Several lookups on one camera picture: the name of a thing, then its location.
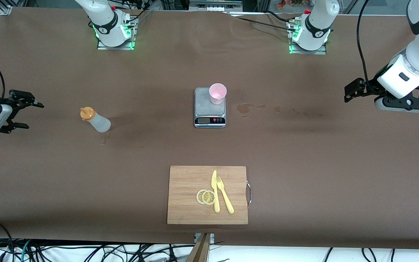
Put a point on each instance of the yellow lemon slice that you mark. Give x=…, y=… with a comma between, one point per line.
x=199, y=197
x=208, y=197

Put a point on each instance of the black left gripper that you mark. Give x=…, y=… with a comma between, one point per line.
x=370, y=87

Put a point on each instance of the wooden post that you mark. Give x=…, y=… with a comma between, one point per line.
x=200, y=251

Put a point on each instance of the silver kitchen scale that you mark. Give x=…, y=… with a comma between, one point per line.
x=204, y=105

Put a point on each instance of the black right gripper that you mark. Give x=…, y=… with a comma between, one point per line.
x=12, y=105

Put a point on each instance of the pink plastic cup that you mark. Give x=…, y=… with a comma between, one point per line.
x=217, y=95

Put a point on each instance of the metal table bracket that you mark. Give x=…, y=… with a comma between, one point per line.
x=212, y=238

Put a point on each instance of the grey power strip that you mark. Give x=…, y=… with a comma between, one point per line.
x=215, y=8

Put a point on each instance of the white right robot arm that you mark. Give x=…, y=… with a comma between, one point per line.
x=107, y=22

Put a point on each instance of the sauce bottle with orange cap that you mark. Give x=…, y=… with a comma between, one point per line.
x=98, y=123

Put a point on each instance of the wooden cutting board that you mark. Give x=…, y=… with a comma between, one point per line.
x=187, y=203

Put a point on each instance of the aluminium frame profile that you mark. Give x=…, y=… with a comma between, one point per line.
x=4, y=8

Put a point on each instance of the yellow plastic knife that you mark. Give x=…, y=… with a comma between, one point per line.
x=215, y=196

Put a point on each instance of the yellow plastic fork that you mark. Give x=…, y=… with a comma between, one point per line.
x=226, y=199

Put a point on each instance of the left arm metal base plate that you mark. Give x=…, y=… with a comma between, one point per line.
x=309, y=52

